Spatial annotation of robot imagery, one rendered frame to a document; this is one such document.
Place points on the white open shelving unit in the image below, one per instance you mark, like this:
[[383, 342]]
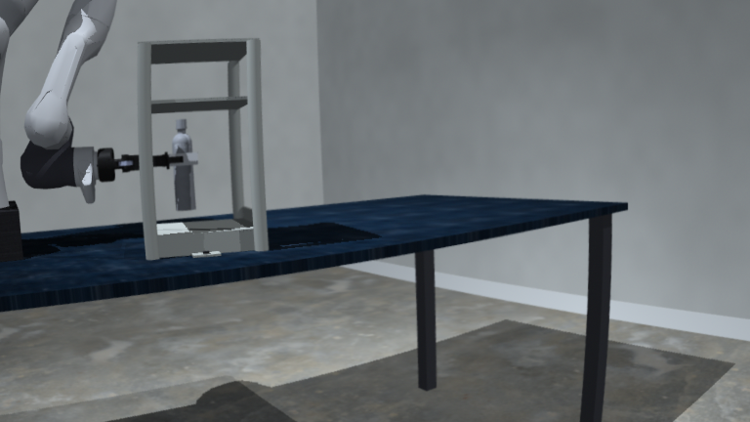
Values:
[[248, 230]]

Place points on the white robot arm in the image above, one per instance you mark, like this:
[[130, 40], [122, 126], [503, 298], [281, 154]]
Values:
[[49, 161]]

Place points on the grey bottle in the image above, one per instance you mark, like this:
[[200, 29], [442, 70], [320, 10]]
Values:
[[183, 175]]

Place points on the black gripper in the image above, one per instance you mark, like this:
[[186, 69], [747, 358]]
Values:
[[107, 165]]

